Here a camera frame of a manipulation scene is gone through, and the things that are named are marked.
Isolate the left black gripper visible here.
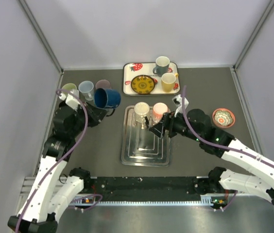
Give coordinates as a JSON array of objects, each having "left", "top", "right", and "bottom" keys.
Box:
[{"left": 69, "top": 100, "right": 109, "bottom": 137}]

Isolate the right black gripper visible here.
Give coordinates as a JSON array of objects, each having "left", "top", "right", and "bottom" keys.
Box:
[{"left": 149, "top": 108, "right": 203, "bottom": 142}]

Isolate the dark blue mug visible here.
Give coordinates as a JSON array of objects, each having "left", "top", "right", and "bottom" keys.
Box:
[{"left": 94, "top": 88, "right": 121, "bottom": 116}]

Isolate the pink mug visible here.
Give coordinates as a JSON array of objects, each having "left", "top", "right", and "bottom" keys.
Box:
[{"left": 152, "top": 102, "right": 169, "bottom": 125}]

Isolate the cream white mug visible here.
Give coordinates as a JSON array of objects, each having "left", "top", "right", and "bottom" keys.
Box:
[{"left": 134, "top": 102, "right": 150, "bottom": 129}]

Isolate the mauve purple mug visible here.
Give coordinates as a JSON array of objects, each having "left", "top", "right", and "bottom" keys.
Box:
[{"left": 95, "top": 79, "right": 111, "bottom": 89}]

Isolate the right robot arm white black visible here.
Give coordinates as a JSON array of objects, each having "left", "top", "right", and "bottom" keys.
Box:
[{"left": 149, "top": 109, "right": 274, "bottom": 206}]

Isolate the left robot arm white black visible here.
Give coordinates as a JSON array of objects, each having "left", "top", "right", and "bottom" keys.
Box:
[{"left": 7, "top": 102, "right": 109, "bottom": 233}]

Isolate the light blue mug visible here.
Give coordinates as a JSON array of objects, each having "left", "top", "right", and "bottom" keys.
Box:
[{"left": 78, "top": 81, "right": 94, "bottom": 101}]

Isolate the light green mug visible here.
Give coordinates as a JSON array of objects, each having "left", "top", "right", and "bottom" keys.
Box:
[{"left": 62, "top": 83, "right": 77, "bottom": 91}]

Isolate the yellow mug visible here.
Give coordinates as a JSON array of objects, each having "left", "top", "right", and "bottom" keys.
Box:
[{"left": 161, "top": 73, "right": 178, "bottom": 93}]

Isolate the grey green mug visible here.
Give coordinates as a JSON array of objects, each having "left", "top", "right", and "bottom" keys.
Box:
[{"left": 153, "top": 56, "right": 170, "bottom": 77}]

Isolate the yellow patterned plate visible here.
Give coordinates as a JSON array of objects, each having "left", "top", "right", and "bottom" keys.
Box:
[{"left": 131, "top": 75, "right": 155, "bottom": 95}]

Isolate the strawberry pattern white tray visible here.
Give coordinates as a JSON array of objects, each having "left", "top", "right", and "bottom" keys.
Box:
[{"left": 123, "top": 62, "right": 180, "bottom": 96}]

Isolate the pink patterned bowl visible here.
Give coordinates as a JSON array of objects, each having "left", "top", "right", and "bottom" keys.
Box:
[{"left": 212, "top": 108, "right": 236, "bottom": 128}]

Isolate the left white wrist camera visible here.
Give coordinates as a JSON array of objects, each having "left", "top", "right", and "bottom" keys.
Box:
[{"left": 59, "top": 89, "right": 80, "bottom": 111}]

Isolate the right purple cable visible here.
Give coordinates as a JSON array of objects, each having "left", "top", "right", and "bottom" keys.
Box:
[{"left": 180, "top": 85, "right": 274, "bottom": 175}]

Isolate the purple cable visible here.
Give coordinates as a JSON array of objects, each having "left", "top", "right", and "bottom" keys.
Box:
[
  {"left": 180, "top": 85, "right": 274, "bottom": 175},
  {"left": 14, "top": 88, "right": 103, "bottom": 233}
]

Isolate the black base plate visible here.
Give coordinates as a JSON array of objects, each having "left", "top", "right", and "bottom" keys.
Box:
[{"left": 78, "top": 176, "right": 225, "bottom": 202}]

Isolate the grey slotted cable duct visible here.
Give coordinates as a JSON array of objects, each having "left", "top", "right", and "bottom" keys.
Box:
[{"left": 69, "top": 196, "right": 227, "bottom": 207}]

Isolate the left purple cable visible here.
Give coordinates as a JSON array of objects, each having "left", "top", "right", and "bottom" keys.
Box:
[{"left": 14, "top": 88, "right": 103, "bottom": 233}]

